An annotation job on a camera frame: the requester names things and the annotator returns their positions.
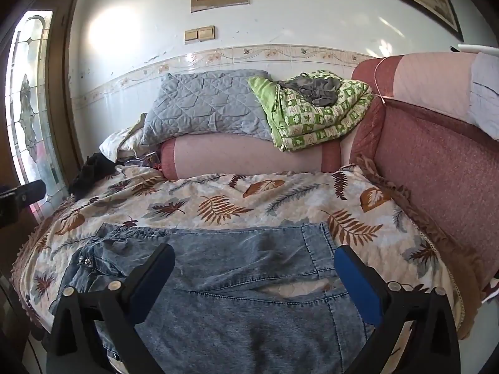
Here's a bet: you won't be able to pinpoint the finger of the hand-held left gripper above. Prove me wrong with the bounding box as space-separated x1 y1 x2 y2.
0 180 46 206

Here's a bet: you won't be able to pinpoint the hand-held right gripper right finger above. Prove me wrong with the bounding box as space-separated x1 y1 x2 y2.
334 245 461 374

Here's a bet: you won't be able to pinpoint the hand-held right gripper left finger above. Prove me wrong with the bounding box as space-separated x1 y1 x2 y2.
50 243 176 374

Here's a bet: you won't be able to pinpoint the blue denim pants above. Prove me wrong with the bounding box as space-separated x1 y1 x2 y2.
52 222 380 374

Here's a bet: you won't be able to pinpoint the black cloth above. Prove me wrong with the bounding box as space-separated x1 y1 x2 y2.
68 153 118 199

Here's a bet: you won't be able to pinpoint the brown fringed sofa cover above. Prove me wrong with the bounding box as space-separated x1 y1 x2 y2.
351 154 488 339

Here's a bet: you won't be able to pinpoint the white cloth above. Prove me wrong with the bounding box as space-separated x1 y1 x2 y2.
99 113 149 162

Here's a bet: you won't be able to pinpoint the wooden door with stained glass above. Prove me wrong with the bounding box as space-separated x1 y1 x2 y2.
0 0 91 228

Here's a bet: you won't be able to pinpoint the leaf print blanket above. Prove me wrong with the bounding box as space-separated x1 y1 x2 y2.
12 164 466 359

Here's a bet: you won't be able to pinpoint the pink bolster cushion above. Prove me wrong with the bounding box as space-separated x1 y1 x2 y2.
160 51 499 304

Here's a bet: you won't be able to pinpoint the green patterned blanket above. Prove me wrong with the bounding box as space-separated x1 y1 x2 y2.
248 70 375 152

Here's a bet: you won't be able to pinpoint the grey quilted blanket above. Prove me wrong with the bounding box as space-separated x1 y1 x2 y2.
139 69 274 146

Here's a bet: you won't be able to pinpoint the grey crumpled cloth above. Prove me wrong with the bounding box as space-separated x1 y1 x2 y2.
278 76 344 107

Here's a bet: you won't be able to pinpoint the white rod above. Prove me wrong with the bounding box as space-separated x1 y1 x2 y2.
458 43 499 56

